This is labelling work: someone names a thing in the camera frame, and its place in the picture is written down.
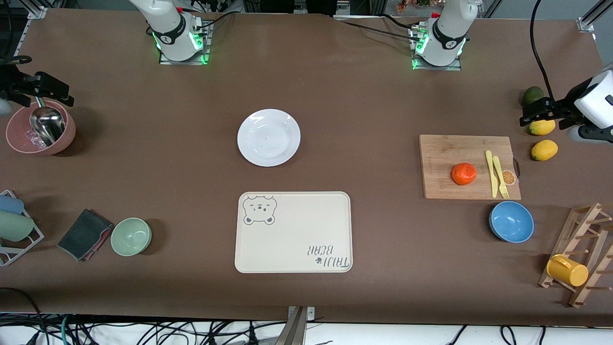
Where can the blue cup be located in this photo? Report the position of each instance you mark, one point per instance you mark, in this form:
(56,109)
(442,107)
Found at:
(9,203)

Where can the yellow plastic fork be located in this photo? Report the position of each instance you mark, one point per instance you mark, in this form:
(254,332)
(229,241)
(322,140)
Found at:
(499,175)

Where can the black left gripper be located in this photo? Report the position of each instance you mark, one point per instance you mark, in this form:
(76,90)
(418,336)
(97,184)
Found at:
(563,106)

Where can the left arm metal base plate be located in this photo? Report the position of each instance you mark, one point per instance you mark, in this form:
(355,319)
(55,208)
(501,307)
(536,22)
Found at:
(455,67)

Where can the wooden mug rack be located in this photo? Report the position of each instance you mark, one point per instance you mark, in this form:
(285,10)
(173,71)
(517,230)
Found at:
(582,225)

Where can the wooden cutting board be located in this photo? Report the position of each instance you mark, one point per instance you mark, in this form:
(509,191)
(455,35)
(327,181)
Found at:
(450,158)

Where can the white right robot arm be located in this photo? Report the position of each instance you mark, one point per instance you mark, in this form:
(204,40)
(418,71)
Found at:
(167,24)

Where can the pink bowl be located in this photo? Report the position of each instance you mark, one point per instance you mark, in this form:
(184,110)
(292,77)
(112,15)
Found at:
(19,139)

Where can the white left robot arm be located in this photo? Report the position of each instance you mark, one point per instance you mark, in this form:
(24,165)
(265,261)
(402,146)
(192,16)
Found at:
(450,33)

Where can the light green bowl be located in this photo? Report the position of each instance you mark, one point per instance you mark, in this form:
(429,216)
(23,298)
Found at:
(131,236)

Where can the blue bowl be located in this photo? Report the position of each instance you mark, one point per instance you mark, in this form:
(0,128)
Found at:
(511,222)

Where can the cream bear print tray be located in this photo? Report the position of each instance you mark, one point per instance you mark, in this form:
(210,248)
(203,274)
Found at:
(293,239)

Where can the aluminium table edge bracket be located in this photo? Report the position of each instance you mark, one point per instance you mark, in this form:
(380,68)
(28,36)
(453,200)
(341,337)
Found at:
(298,326)

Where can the yellow plastic knife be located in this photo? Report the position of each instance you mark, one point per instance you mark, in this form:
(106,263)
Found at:
(490,167)

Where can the clear ice cubes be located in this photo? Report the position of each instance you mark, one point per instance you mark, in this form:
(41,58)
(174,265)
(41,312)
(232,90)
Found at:
(33,140)

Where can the yellow mug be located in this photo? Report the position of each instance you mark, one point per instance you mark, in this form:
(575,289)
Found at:
(567,270)

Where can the pale green cup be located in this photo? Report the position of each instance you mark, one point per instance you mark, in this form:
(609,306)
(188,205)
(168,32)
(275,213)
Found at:
(14,226)

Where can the white round plate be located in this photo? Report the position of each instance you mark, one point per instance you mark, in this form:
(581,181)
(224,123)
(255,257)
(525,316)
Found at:
(268,138)

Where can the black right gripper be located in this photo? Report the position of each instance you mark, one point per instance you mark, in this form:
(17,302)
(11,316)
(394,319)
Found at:
(17,84)

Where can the yellow lemon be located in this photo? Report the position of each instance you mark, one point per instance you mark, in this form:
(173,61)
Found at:
(542,127)
(544,150)

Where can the green avocado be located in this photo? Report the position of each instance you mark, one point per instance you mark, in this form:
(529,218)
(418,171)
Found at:
(531,96)

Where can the metal ice scoop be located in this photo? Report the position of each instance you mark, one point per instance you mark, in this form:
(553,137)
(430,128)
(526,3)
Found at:
(48,124)

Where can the orange mandarin fruit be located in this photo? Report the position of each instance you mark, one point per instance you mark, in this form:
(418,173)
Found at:
(464,174)

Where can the dark grey folded cloth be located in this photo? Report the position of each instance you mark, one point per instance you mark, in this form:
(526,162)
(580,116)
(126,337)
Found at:
(84,235)

